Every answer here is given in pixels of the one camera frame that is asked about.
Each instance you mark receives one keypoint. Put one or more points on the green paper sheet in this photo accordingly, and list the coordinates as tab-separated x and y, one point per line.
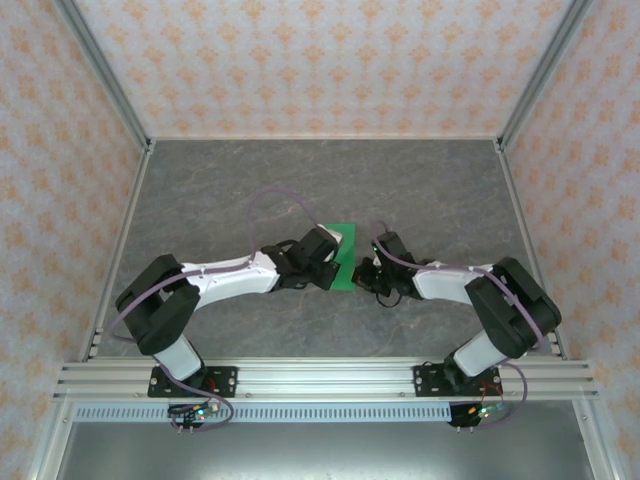
346	245

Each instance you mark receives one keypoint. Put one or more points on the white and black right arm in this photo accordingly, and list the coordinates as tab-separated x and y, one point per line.
505	310

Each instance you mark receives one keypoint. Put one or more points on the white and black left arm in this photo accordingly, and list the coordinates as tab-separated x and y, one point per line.
230	282

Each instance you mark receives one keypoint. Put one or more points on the grey metal sheet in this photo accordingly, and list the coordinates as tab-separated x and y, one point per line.
325	455

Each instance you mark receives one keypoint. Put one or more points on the aluminium mounting beam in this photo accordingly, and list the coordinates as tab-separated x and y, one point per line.
325	380

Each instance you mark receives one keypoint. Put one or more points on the small lit circuit board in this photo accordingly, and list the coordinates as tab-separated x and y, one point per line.
200	411
482	411

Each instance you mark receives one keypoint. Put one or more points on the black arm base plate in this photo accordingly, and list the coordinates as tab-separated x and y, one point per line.
225	382
425	382

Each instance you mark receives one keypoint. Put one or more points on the thin aluminium wall rail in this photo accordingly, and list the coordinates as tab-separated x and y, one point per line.
325	137

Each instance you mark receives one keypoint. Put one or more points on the aluminium side rail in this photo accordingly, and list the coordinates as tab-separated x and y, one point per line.
531	250
118	250

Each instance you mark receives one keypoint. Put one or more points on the aluminium corner post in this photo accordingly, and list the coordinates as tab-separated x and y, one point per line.
108	75
541	75

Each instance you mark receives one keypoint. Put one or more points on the aluminium frame leg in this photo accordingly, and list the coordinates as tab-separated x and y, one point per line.
52	440
597	440

